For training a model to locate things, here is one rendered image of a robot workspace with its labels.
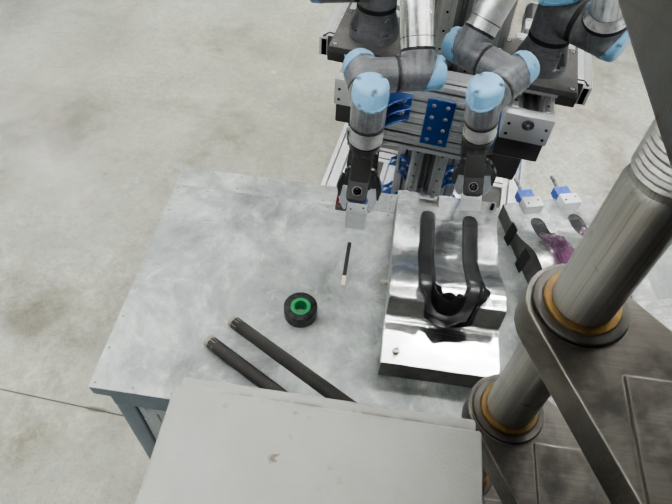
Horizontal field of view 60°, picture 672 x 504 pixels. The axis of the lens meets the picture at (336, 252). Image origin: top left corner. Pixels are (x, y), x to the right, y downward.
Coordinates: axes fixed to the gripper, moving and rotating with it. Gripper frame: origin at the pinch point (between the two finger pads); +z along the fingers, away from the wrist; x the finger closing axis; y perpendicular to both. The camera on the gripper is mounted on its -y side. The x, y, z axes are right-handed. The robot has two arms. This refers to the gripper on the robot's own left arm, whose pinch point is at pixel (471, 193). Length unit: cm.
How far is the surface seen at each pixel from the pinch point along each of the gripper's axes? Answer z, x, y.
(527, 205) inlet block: 8.5, -15.3, 3.2
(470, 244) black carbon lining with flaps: 4.3, -0.3, -12.6
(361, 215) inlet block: -7.5, 26.3, -13.4
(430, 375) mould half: 3.0, 7.9, -48.1
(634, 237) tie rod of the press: -83, -6, -66
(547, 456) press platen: -45, -7, -74
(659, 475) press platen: -71, -10, -80
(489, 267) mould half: 3.0, -4.8, -19.7
